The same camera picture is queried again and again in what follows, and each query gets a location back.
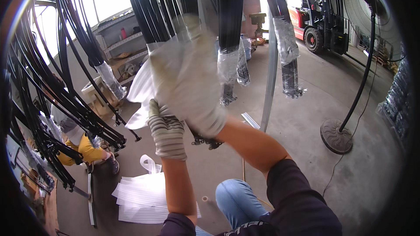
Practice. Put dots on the white foam wrapping sheet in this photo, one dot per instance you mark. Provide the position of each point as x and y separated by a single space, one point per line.
141 85

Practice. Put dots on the person's right hand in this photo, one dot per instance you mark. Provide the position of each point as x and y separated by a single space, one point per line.
192 95

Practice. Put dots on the person's left fingers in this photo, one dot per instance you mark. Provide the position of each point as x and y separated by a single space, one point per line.
153 108

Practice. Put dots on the stack of white foam sheets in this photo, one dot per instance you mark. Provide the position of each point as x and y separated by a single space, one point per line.
144 200

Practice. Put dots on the small cardboard tube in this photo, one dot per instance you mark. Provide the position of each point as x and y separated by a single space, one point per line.
205 199

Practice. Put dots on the person's left hand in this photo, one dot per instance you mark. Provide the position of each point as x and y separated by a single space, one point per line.
167 134

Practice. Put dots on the person's legs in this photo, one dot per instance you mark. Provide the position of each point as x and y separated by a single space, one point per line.
238 201

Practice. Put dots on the person's right fingers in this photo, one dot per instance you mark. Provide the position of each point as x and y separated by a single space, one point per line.
193 36

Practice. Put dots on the white plastic bag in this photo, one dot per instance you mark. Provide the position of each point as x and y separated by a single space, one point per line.
150 164

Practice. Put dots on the red forklift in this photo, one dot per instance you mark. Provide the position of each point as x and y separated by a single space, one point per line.
315 16

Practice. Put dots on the metal angle piece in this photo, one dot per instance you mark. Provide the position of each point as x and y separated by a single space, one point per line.
251 120

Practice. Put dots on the grey metal shelf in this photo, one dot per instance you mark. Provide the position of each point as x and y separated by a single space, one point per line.
123 44

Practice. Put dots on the wrapped pile of black parts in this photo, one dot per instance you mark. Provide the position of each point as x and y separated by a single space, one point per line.
397 105

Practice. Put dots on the metal strip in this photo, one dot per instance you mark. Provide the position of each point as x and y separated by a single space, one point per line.
91 200

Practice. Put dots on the thin wooden stick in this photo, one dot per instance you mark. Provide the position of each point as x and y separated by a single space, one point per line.
243 170

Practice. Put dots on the drill press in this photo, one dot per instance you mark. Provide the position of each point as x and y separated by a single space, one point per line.
258 23

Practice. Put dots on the grey metal pole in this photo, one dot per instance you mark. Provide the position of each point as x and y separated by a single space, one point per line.
270 82

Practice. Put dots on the black standing fan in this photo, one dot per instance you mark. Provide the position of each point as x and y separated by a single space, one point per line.
361 82

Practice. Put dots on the person's body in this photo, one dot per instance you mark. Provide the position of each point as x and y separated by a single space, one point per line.
295 203

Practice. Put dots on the wooden stool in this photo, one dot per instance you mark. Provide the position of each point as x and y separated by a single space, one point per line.
103 103

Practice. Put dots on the white basin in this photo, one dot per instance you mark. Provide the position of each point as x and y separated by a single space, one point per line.
91 87

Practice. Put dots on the plastic-wrapped black rod bundle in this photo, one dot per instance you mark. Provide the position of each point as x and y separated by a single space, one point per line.
284 42
243 68
229 16
110 78

